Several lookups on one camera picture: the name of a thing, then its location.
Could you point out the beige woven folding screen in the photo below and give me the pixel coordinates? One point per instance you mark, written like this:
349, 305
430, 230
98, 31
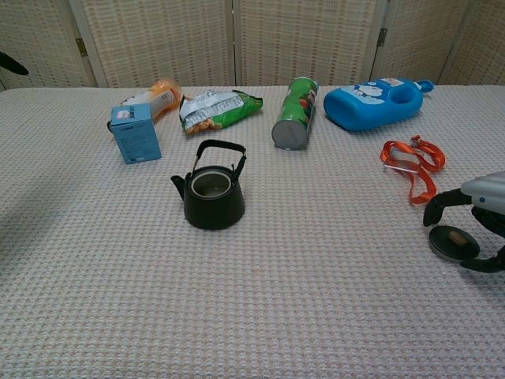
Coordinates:
158, 39

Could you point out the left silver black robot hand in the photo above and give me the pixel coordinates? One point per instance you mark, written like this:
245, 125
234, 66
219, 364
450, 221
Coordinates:
12, 63

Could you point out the black kettle lid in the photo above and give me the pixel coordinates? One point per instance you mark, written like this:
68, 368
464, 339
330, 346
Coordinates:
444, 241

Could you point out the pale woven tablecloth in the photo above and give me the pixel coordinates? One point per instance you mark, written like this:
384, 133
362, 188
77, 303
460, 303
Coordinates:
252, 296

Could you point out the green silver snack bag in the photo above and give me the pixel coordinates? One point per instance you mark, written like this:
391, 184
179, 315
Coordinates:
213, 112

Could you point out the orange drink bottle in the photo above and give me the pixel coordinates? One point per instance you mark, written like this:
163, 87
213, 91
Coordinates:
163, 96

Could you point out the black kettle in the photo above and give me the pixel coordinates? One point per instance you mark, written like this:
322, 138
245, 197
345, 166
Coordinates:
215, 209

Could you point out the green chips can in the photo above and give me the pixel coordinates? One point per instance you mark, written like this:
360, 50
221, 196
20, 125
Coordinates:
296, 114

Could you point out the small light blue box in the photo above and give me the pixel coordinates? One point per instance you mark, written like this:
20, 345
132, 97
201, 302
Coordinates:
136, 138

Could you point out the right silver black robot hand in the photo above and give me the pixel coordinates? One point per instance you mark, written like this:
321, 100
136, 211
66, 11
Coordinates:
489, 189

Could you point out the blue detergent bottle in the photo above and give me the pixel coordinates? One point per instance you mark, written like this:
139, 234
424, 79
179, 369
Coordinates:
363, 110

